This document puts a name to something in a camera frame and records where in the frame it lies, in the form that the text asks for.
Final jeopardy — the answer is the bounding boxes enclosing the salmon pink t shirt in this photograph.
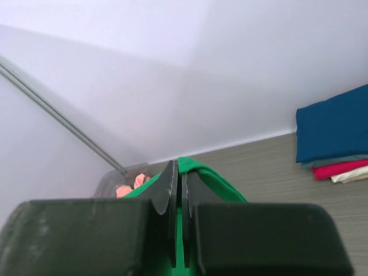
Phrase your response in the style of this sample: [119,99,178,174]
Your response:
[116,174,151,198]

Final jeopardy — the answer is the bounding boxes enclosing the folded blue t shirt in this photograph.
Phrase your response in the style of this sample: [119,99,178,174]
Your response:
[296,85,367,163]

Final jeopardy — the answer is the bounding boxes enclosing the folded cream t shirt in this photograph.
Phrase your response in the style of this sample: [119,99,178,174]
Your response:
[331,166,368,183]

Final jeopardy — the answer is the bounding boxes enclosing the folded red t shirt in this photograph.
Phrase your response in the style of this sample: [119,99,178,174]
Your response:
[312,159,368,181]

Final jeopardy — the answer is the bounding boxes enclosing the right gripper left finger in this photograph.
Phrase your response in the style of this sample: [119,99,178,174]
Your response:
[1,160,177,275]

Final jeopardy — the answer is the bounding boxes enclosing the left corner aluminium post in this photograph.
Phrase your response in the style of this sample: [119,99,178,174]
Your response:
[1,56,125,173]

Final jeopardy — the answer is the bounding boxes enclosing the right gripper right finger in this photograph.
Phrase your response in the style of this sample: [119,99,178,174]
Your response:
[182,172,354,275]

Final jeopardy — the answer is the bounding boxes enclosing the green t shirt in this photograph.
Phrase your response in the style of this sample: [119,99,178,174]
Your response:
[125,157,247,275]

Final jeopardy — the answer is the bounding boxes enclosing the clear plastic bin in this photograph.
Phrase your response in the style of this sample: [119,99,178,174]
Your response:
[93,163,149,198]

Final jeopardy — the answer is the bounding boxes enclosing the folded grey t shirt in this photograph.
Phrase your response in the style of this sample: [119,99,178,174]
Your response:
[301,154,367,169]

